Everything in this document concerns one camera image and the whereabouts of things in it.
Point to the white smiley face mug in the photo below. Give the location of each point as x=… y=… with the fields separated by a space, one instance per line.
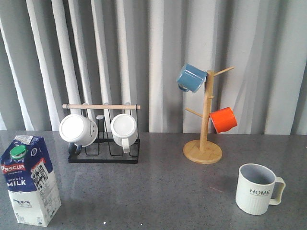
x=78 y=131

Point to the black wire mug rack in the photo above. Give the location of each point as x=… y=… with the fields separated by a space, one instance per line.
x=104 y=149

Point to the orange enamel mug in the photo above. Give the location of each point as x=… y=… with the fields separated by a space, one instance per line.
x=223 y=120

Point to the cream HOME mug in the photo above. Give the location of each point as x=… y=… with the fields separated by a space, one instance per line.
x=257 y=188

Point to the blue enamel mug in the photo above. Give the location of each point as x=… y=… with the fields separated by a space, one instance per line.
x=191 y=78

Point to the grey white curtain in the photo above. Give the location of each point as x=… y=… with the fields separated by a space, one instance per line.
x=54 y=52

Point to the blue white milk carton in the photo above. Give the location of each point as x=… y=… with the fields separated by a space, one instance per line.
x=31 y=181

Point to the white ribbed mug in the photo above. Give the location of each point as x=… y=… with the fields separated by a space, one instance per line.
x=124 y=131

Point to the wooden mug tree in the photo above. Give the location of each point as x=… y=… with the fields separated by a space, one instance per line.
x=201 y=150

